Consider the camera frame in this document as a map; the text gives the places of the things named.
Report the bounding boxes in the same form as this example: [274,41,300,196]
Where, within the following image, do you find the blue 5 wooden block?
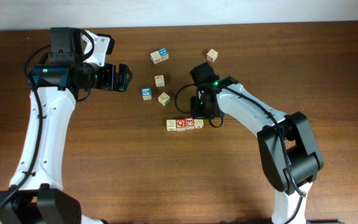
[142,88,152,100]

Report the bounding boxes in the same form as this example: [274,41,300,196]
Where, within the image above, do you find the blue topped wooden block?
[158,48,169,61]

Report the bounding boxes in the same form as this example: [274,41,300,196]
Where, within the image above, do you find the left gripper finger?
[119,63,133,78]
[116,78,131,92]

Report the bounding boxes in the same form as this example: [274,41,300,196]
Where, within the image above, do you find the wooden block elephant picture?
[158,92,171,106]

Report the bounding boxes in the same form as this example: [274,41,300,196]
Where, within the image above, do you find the wooden block far right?
[206,49,218,63]

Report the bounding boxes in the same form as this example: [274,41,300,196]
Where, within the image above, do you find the wooden block yellow side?
[166,119,177,131]

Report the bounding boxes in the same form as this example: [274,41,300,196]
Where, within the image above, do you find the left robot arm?
[0,27,133,223]

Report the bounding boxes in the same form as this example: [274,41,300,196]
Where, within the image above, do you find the plain wooden block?
[150,51,162,64]

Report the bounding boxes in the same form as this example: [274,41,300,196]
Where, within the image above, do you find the wooden block red A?
[194,119,204,129]

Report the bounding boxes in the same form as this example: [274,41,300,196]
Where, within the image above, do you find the red Q wooden block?
[176,119,186,131]

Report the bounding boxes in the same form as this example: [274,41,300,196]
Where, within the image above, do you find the red E wooden block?
[185,118,195,130]

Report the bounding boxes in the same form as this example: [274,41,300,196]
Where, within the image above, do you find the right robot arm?
[190,62,324,223]

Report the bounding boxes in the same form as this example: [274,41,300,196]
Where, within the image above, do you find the wooden block ball picture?
[155,75,165,87]

